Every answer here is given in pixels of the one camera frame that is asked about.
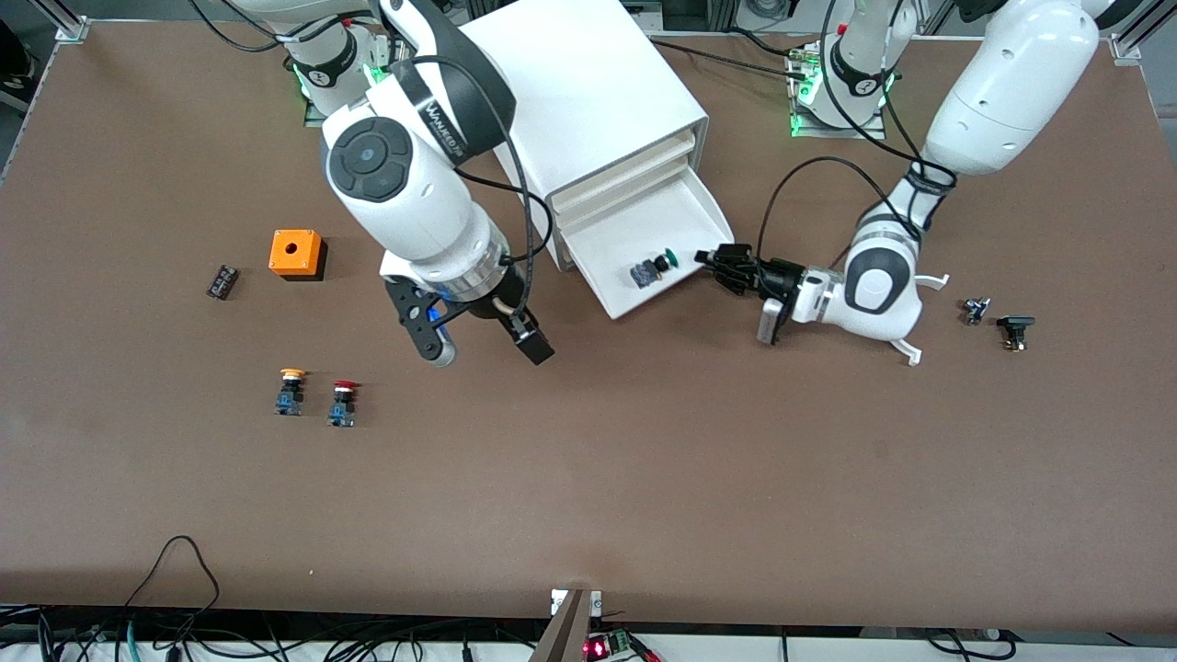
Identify green push button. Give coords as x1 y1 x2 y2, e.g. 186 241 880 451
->
631 248 680 289

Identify red push button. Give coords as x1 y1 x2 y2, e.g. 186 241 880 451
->
326 379 361 428

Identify orange button box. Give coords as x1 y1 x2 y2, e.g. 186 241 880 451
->
269 229 328 282

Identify yellow push button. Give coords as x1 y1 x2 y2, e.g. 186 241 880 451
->
274 368 308 417

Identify red LED circuit board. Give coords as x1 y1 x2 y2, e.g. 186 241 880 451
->
584 630 635 661

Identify white curved bracket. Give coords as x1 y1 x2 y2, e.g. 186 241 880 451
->
890 274 951 367

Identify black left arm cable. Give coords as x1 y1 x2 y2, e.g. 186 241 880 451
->
759 0 957 268

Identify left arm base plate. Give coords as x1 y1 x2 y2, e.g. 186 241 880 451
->
789 41 886 141

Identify black cable on table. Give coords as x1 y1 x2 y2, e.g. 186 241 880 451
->
648 39 815 74

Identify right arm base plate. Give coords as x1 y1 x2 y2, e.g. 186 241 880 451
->
303 28 410 130

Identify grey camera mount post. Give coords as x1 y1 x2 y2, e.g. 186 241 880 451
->
529 588 603 662

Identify black looped table cable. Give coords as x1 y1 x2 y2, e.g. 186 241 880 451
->
124 536 222 612

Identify tangled black cable bundle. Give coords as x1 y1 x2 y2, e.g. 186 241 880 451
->
0 602 553 662

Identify aluminium frame profile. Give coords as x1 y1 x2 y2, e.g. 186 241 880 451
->
28 0 89 43
1108 0 1177 62

